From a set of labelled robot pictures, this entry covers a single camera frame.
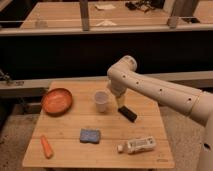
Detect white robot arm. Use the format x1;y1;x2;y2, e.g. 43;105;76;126
107;55;213;171

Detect black rectangular block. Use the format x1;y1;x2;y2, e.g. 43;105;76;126
118;106;137;122

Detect wooden board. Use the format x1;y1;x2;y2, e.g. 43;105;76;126
23;81;174;169

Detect blue sponge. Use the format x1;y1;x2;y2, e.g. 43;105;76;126
80;129;101;144

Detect white plastic bottle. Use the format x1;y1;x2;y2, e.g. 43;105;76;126
117;136;156;154

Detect orange bowl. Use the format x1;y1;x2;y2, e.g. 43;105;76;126
41;88;73;116

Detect folded white paper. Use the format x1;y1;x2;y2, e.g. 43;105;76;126
96;20;117;26

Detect orange carrot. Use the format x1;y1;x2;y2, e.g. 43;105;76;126
41;135;54;159

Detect white paper sheet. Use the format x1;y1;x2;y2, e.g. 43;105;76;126
95;4;116;10

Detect metal clamp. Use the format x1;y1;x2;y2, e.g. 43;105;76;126
0;69;24;86

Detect grey metal post right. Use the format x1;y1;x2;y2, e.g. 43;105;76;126
167;0;185;29

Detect grey metal post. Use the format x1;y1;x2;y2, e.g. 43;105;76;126
79;0;90;31
167;0;185;29

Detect black cable bundle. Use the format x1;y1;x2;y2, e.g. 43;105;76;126
124;0;164;14

